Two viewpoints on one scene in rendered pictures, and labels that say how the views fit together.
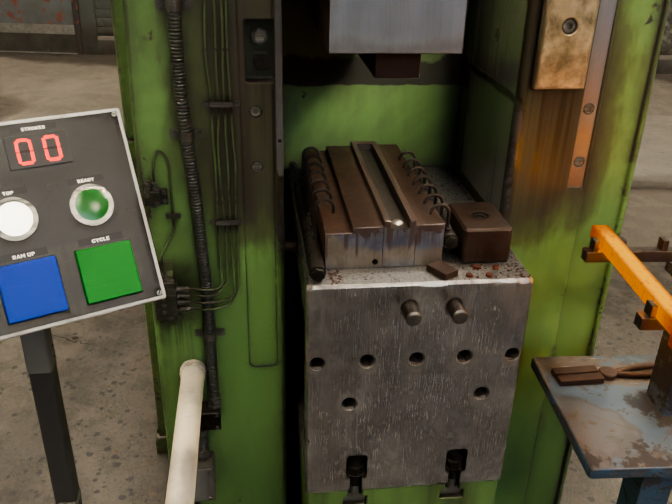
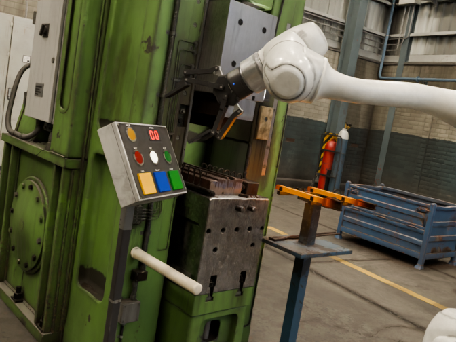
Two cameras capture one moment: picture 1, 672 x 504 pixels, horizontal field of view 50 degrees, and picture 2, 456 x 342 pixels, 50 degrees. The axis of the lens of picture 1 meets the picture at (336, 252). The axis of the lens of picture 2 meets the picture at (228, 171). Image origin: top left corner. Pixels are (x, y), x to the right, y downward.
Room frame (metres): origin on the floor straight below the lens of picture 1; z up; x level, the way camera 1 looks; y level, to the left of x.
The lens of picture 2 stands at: (-0.75, 1.24, 1.29)
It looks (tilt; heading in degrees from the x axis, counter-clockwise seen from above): 7 degrees down; 324
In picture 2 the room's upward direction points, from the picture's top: 9 degrees clockwise
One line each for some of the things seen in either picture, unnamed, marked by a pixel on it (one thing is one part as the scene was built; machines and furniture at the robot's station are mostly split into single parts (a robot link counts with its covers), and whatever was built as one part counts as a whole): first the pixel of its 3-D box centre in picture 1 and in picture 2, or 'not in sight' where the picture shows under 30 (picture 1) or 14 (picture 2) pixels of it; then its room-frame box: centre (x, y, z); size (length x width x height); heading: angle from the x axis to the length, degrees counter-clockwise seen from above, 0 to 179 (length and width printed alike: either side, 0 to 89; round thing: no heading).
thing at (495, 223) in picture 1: (477, 231); (244, 186); (1.15, -0.25, 0.95); 0.12 x 0.08 x 0.06; 7
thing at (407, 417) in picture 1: (385, 310); (197, 228); (1.30, -0.11, 0.69); 0.56 x 0.38 x 0.45; 7
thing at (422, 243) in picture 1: (365, 196); (198, 177); (1.28, -0.05, 0.96); 0.42 x 0.20 x 0.09; 7
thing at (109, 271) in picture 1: (108, 271); (174, 180); (0.86, 0.31, 1.01); 0.07 x 0.05 x 0.07; 122
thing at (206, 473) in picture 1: (193, 475); (127, 310); (1.14, 0.29, 0.36); 0.09 x 0.07 x 0.12; 97
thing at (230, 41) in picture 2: not in sight; (224, 54); (1.28, -0.10, 1.57); 0.42 x 0.39 x 0.40; 7
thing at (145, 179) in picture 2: not in sight; (146, 184); (0.76, 0.48, 1.01); 0.07 x 0.05 x 0.07; 122
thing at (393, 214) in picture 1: (379, 178); (203, 170); (1.28, -0.08, 0.99); 0.42 x 0.05 x 0.01; 7
